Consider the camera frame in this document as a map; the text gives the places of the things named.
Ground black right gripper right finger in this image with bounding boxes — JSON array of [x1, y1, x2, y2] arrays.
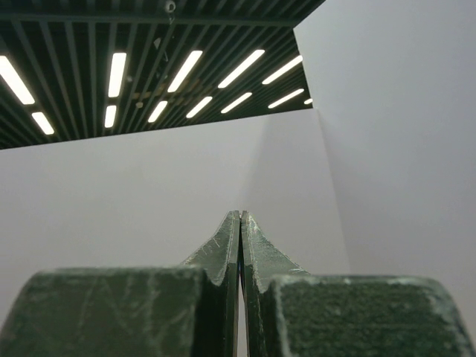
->
[[240, 212, 475, 356]]

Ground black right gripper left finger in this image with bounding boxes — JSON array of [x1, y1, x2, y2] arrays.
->
[[1, 211, 240, 356]]

